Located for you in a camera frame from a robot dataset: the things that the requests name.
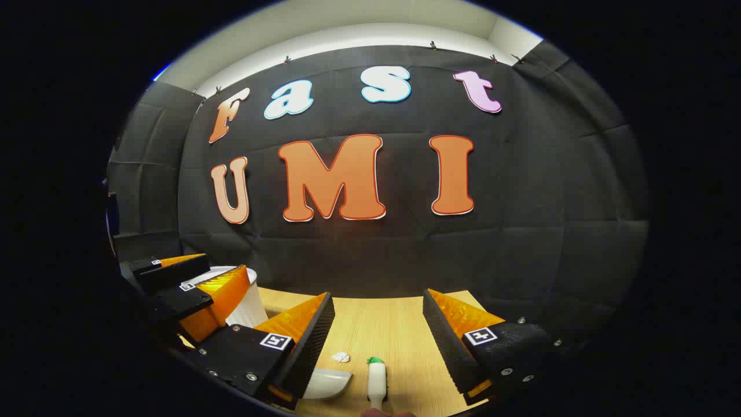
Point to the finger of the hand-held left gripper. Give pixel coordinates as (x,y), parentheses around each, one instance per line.
(173,269)
(185,301)

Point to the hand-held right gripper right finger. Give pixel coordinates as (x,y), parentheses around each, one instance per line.
(446,341)

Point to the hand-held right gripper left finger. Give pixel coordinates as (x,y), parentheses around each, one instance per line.
(310,341)

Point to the white paper ball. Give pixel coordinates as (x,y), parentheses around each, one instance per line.
(341,357)

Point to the white dustpan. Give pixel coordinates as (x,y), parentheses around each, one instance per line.
(327,383)

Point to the white ribbed garbage bin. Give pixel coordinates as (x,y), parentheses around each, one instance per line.
(250,310)

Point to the green paper ball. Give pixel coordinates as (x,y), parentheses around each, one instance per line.
(375,360)

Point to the small white broom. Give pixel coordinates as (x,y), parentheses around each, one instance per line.
(376,379)

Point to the wooden desktop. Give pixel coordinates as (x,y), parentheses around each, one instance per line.
(382,324)

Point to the black backdrop cloth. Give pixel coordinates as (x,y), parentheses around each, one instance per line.
(521,231)

